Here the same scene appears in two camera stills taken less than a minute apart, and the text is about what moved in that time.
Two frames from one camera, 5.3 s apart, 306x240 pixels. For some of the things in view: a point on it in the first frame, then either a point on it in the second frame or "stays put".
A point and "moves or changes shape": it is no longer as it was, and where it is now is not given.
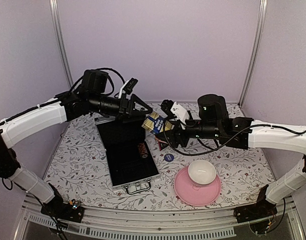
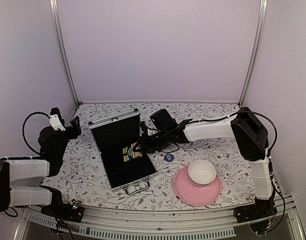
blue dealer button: (169, 157) stays put
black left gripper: (127, 107) → (76, 127)
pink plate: (196, 194) stays put
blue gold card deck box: (156, 124) moves or changes shape
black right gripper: (174, 135) → (144, 146)
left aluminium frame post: (60, 37) stays put
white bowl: (202, 172) stays put
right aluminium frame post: (260, 32) stays put
